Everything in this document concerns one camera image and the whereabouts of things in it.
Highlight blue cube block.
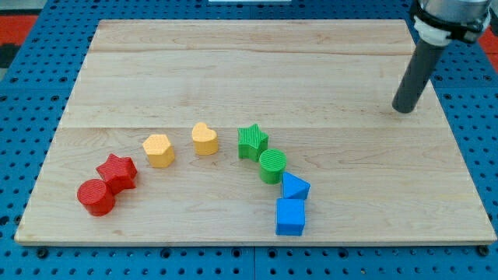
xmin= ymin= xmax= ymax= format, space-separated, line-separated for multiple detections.
xmin=275 ymin=198 xmax=306 ymax=236

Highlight yellow heart block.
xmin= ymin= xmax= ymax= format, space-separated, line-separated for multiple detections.
xmin=191 ymin=122 xmax=219 ymax=156

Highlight green cylinder block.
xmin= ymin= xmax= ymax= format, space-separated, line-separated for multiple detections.
xmin=259 ymin=149 xmax=287 ymax=184

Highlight red cylinder block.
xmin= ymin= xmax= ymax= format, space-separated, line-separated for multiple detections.
xmin=77 ymin=179 xmax=115 ymax=216

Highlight red star block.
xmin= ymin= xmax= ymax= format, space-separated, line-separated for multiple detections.
xmin=96 ymin=153 xmax=138 ymax=194

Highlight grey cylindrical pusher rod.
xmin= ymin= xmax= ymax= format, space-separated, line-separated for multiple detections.
xmin=391 ymin=39 xmax=446 ymax=114

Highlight green star block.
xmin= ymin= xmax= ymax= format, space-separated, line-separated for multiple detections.
xmin=237 ymin=124 xmax=269 ymax=162

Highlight blue triangle block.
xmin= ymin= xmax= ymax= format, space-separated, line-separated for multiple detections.
xmin=281 ymin=172 xmax=310 ymax=200

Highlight yellow hexagon block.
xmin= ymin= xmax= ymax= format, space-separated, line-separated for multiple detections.
xmin=142 ymin=134 xmax=175 ymax=168

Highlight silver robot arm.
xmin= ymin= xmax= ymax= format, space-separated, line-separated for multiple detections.
xmin=409 ymin=0 xmax=497 ymax=47

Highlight wooden board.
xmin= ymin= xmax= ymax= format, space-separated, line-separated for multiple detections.
xmin=15 ymin=20 xmax=496 ymax=247

